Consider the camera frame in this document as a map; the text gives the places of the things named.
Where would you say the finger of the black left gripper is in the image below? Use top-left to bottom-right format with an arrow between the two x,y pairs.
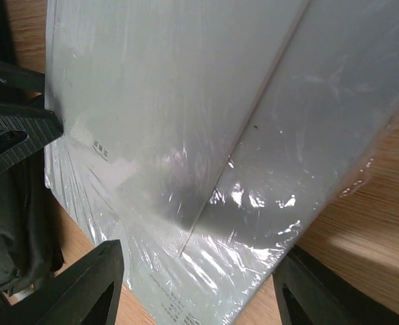
0,103 -> 63,173
0,61 -> 45,93

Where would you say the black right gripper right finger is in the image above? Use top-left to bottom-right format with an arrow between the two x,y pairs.
273,246 -> 399,325

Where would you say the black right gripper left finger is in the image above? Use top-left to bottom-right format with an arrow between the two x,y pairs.
0,240 -> 124,324

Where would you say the black backpack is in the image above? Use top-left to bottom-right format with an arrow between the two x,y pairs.
0,1 -> 64,295

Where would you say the grey notebook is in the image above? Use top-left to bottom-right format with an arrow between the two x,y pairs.
45,1 -> 399,324

